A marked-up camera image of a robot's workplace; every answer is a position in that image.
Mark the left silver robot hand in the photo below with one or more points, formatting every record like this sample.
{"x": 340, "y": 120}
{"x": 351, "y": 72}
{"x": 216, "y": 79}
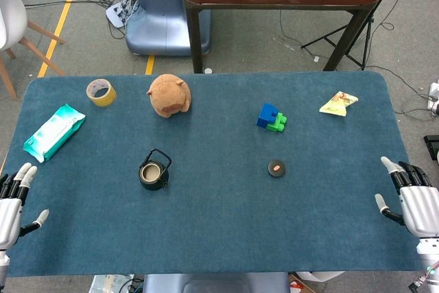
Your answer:
{"x": 10, "y": 210}

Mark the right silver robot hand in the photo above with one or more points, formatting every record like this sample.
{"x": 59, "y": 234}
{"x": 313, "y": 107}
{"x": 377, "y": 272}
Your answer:
{"x": 422, "y": 207}

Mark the black teapot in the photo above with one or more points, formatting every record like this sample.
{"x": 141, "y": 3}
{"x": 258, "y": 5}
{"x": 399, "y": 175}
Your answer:
{"x": 147, "y": 186}

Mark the black disc orange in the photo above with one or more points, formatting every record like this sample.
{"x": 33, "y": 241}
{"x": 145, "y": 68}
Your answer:
{"x": 274, "y": 173}

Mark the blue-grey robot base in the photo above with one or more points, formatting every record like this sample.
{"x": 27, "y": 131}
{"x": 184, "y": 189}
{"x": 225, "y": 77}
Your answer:
{"x": 161, "y": 15}

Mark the black flat box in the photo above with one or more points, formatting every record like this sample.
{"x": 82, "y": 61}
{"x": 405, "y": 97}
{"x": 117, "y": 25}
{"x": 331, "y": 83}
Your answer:
{"x": 433, "y": 142}

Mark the teal wet wipes pack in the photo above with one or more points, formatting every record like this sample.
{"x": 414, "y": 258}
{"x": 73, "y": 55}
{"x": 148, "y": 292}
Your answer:
{"x": 51, "y": 133}

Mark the white socket strip with plugs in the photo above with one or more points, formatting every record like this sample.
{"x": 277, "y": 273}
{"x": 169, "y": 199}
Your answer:
{"x": 435, "y": 101}

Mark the clear plastic bag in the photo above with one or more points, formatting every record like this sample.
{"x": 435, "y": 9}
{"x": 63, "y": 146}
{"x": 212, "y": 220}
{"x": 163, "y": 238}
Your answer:
{"x": 106, "y": 284}

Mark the yellow snack packet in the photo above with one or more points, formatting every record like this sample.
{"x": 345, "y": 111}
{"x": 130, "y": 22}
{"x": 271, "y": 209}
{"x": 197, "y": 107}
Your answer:
{"x": 336, "y": 104}

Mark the yellow tape roll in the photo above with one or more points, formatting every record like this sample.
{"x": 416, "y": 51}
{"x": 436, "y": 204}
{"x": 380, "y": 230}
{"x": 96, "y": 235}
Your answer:
{"x": 106, "y": 101}

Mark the green building block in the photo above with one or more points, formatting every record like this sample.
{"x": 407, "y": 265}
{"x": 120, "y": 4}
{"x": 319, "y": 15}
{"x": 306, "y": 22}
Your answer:
{"x": 279, "y": 125}

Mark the black tripod stand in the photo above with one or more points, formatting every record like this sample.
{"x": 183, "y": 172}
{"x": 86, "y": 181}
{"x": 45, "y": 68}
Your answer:
{"x": 368, "y": 46}

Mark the blue building block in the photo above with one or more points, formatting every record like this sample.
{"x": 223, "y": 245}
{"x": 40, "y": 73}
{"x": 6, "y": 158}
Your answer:
{"x": 265, "y": 116}

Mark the white chair wooden legs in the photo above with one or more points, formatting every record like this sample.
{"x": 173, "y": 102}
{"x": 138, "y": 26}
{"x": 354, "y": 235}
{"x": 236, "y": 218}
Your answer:
{"x": 12, "y": 15}

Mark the brown capybara plush toy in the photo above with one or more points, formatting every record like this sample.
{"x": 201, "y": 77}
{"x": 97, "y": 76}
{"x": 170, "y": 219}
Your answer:
{"x": 169, "y": 94}

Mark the blue table mat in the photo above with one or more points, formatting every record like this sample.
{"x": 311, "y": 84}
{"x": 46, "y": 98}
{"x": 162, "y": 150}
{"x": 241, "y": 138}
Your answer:
{"x": 219, "y": 221}

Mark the white power strip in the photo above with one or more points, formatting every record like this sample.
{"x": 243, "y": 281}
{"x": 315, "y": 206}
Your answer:
{"x": 115, "y": 15}

